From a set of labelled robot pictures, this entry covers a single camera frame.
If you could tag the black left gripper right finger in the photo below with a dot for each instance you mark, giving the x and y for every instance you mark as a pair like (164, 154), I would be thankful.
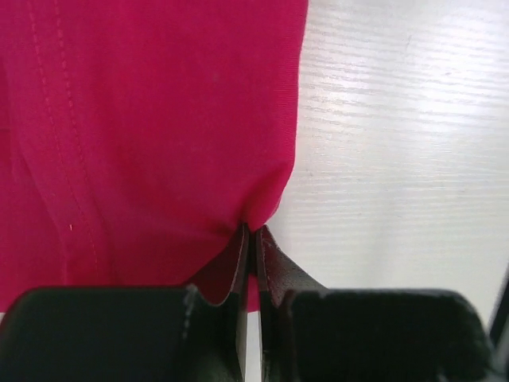
(312, 333)

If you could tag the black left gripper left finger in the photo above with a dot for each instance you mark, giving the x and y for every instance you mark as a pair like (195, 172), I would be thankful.
(192, 332)

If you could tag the pink t shirt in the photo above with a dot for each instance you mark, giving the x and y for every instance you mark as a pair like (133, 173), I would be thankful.
(136, 136)

